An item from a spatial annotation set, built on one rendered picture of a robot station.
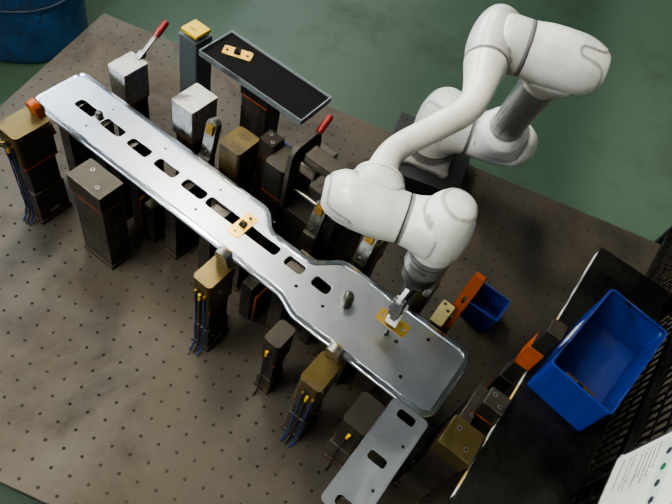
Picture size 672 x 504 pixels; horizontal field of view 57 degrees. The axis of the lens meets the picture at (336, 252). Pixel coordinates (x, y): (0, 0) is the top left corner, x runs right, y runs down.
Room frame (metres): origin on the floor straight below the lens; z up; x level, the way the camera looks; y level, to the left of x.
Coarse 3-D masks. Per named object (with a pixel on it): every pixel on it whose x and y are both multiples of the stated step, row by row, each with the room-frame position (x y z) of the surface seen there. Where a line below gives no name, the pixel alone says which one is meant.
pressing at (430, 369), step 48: (48, 96) 1.13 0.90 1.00; (96, 96) 1.19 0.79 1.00; (96, 144) 1.03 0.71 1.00; (144, 144) 1.08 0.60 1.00; (144, 192) 0.94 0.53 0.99; (240, 192) 1.03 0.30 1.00; (240, 240) 0.89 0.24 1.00; (288, 288) 0.80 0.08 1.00; (336, 288) 0.84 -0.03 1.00; (336, 336) 0.71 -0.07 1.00; (384, 336) 0.76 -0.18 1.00; (432, 336) 0.80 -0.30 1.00; (384, 384) 0.64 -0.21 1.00; (432, 384) 0.68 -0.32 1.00
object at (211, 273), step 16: (208, 272) 0.74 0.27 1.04; (224, 272) 0.75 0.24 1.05; (208, 288) 0.70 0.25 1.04; (224, 288) 0.74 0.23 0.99; (208, 304) 0.70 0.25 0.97; (224, 304) 0.76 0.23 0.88; (208, 320) 0.71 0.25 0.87; (224, 320) 0.76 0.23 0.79; (192, 336) 0.72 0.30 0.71; (208, 336) 0.70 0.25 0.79; (192, 352) 0.68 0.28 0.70
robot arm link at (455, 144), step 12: (432, 96) 1.62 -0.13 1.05; (444, 96) 1.62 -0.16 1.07; (456, 96) 1.63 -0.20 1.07; (420, 108) 1.63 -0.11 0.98; (432, 108) 1.58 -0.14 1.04; (468, 132) 1.57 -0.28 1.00; (444, 144) 1.55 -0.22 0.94; (456, 144) 1.55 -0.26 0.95; (432, 156) 1.56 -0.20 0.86; (444, 156) 1.58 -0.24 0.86
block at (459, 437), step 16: (448, 432) 0.55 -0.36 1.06; (464, 432) 0.56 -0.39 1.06; (480, 432) 0.57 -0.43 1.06; (432, 448) 0.52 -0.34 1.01; (448, 448) 0.51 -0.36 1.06; (464, 448) 0.53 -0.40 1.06; (416, 464) 0.52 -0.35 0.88; (432, 464) 0.52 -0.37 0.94; (448, 464) 0.50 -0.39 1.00; (464, 464) 0.50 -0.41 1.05; (400, 480) 0.52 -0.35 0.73; (416, 480) 0.51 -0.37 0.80; (432, 480) 0.51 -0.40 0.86; (416, 496) 0.50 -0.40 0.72
